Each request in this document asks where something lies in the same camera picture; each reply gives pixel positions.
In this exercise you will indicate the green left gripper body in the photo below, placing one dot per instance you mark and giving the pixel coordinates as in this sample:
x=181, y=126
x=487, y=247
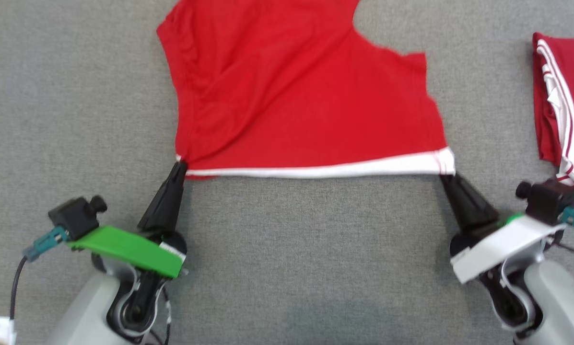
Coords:
x=128, y=247

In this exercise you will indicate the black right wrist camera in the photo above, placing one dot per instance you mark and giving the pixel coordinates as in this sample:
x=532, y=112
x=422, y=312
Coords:
x=548, y=201

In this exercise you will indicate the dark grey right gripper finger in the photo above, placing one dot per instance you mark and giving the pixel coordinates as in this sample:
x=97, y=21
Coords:
x=459, y=211
x=478, y=211

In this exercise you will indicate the teal left camera connector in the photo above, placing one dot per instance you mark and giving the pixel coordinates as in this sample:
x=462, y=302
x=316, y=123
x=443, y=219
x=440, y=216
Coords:
x=47, y=242

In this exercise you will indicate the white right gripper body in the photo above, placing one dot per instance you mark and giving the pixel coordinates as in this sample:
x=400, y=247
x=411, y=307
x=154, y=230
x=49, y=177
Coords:
x=502, y=244

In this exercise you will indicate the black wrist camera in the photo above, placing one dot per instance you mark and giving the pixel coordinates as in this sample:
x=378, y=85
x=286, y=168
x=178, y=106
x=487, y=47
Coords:
x=548, y=201
x=73, y=218

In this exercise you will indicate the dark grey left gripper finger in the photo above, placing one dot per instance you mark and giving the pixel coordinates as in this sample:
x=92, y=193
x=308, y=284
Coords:
x=157, y=211
x=175, y=206

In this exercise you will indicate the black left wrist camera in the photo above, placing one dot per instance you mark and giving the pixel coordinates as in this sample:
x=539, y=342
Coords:
x=73, y=218

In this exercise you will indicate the red Bulls shorts white hem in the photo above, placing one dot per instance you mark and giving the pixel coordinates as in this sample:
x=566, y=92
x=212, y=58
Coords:
x=291, y=96

